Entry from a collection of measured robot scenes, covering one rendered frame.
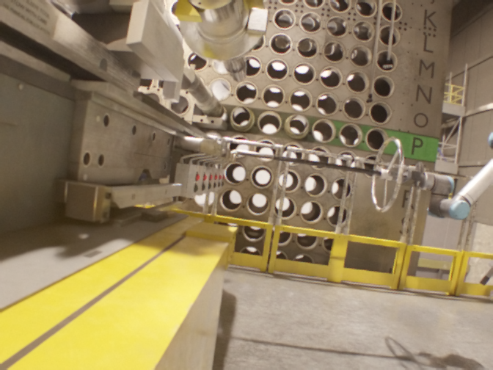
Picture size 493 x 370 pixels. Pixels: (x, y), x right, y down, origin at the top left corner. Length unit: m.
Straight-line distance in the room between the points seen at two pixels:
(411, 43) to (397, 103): 0.69
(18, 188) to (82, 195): 0.14
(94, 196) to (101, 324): 0.43
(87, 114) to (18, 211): 0.27
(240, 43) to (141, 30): 0.60
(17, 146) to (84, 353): 0.48
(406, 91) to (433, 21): 0.88
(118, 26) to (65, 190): 0.57
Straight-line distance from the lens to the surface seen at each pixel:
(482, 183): 1.78
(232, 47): 1.48
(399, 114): 3.67
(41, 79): 0.76
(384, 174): 1.68
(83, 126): 0.83
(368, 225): 3.53
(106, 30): 1.15
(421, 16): 4.13
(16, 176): 0.72
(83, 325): 0.38
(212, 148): 1.43
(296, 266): 2.61
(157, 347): 0.34
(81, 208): 0.78
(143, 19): 1.01
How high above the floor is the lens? 0.76
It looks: 4 degrees down
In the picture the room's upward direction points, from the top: 8 degrees clockwise
